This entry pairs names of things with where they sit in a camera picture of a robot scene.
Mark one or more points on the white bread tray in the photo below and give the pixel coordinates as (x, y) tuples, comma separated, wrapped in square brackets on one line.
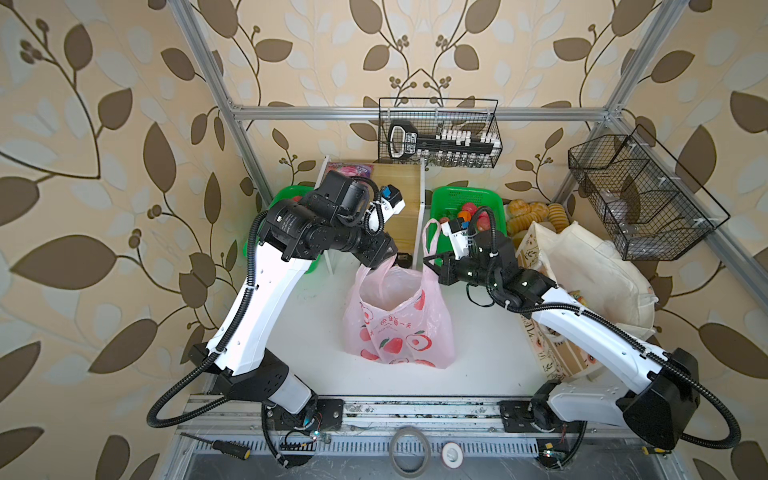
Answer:
[(521, 215)]

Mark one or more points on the black wire basket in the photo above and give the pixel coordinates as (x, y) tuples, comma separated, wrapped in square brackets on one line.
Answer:
[(452, 132), (653, 207)]

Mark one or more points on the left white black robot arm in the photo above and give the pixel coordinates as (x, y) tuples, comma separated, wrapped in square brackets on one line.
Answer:
[(237, 354)]

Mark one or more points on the pink plastic grocery bag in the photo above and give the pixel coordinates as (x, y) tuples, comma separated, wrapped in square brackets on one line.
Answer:
[(398, 316)]

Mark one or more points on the black handle screwdriver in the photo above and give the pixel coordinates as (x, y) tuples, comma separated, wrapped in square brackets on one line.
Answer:
[(229, 448)]

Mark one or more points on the black wire basket rear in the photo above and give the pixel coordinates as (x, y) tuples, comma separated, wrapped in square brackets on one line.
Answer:
[(452, 132)]

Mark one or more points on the black wire basket right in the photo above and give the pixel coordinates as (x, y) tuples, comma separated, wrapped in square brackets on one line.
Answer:
[(653, 207)]

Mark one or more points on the cream canvas tote bag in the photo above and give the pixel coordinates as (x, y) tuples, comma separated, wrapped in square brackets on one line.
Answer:
[(591, 270)]

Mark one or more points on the grey tape roll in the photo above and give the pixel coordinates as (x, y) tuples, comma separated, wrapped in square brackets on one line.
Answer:
[(409, 441)]

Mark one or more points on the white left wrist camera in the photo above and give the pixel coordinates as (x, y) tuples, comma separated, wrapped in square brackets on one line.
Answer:
[(388, 203)]

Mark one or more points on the purple Fox's candy bag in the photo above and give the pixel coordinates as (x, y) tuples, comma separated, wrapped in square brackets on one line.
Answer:
[(351, 169)]

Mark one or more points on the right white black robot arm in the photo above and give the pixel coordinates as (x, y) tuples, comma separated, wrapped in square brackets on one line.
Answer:
[(658, 396)]

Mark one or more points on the black barcode scanner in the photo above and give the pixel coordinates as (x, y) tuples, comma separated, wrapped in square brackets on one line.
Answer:
[(402, 140)]

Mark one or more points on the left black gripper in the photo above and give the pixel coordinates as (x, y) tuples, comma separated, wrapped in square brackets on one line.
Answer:
[(376, 249)]

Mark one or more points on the yellow black screwdriver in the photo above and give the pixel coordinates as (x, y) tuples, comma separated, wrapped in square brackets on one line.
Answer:
[(648, 450)]

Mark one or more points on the green fruit basket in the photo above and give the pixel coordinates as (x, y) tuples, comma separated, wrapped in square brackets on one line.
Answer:
[(448, 201)]

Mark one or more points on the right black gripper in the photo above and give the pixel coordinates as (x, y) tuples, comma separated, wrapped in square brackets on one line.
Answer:
[(445, 271)]

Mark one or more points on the left green vegetable basket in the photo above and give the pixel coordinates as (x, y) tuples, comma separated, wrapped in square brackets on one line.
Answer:
[(290, 192)]

